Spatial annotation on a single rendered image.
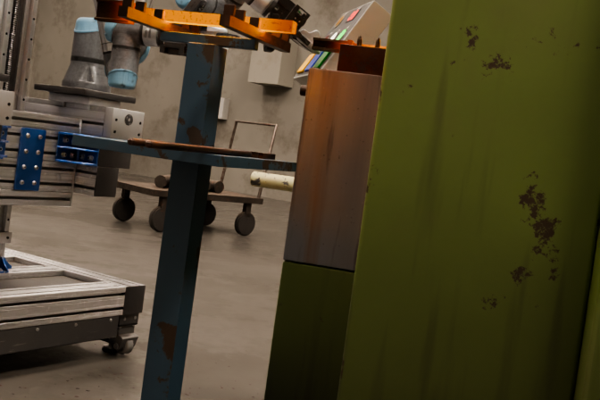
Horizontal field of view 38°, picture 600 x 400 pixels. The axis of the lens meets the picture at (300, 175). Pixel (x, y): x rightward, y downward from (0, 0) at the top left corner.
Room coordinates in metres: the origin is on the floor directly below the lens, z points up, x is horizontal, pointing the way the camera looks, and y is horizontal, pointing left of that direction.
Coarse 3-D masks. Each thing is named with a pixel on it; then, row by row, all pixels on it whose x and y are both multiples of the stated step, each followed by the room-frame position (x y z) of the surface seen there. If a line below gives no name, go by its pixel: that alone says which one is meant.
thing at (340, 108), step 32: (320, 96) 1.98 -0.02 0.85; (352, 96) 1.97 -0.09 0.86; (320, 128) 1.98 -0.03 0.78; (352, 128) 1.97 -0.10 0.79; (320, 160) 1.98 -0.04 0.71; (352, 160) 1.97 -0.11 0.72; (320, 192) 1.98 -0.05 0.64; (352, 192) 1.96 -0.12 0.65; (288, 224) 1.99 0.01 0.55; (320, 224) 1.98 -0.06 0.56; (352, 224) 1.96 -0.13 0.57; (288, 256) 1.99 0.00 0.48; (320, 256) 1.97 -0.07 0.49; (352, 256) 1.96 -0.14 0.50
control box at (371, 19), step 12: (348, 12) 2.85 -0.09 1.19; (360, 12) 2.66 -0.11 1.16; (372, 12) 2.62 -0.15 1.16; (384, 12) 2.63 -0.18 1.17; (348, 24) 2.70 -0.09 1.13; (360, 24) 2.61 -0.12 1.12; (372, 24) 2.62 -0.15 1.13; (384, 24) 2.63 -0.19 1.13; (336, 36) 2.74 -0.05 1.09; (348, 36) 2.60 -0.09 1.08; (372, 36) 2.62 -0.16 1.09; (336, 60) 2.60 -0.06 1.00
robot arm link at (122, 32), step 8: (104, 24) 2.30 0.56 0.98; (112, 24) 2.29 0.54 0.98; (120, 24) 2.28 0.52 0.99; (128, 24) 2.28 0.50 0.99; (136, 24) 2.27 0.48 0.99; (104, 32) 2.30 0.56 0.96; (112, 32) 2.29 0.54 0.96; (120, 32) 2.28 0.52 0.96; (128, 32) 2.28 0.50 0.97; (136, 32) 2.27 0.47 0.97; (112, 40) 2.30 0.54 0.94; (120, 40) 2.28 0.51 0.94; (128, 40) 2.28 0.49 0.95; (136, 40) 2.28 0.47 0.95
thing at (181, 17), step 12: (96, 0) 1.81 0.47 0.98; (108, 0) 1.81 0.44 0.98; (120, 0) 1.80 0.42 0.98; (96, 12) 1.82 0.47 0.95; (108, 12) 1.81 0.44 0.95; (168, 12) 1.76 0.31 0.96; (180, 12) 1.75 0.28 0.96; (192, 12) 1.74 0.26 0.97; (204, 12) 1.73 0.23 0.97; (132, 24) 1.81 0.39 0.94; (192, 24) 1.76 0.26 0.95; (204, 24) 1.74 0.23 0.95; (216, 24) 1.72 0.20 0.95; (264, 24) 1.69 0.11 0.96; (276, 24) 1.68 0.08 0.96; (288, 24) 1.67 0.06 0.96
